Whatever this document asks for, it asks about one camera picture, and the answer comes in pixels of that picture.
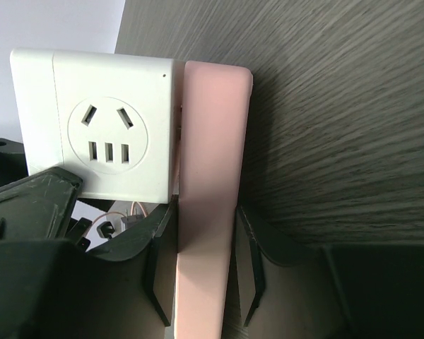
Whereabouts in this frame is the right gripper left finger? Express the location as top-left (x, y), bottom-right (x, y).
top-left (0, 203), bottom-right (177, 338)

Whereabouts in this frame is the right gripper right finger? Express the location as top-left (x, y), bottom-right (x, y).
top-left (235, 206), bottom-right (424, 338)

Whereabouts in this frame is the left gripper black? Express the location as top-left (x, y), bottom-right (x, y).
top-left (0, 138), bottom-right (83, 241)

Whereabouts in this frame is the pink thin usb cable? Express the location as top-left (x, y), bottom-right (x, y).
top-left (84, 201), bottom-right (149, 248)

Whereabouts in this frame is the white cube adapter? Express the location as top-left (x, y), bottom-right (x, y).
top-left (10, 48), bottom-right (184, 203)

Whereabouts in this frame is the pink white power strip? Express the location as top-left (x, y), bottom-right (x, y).
top-left (174, 61), bottom-right (253, 338)

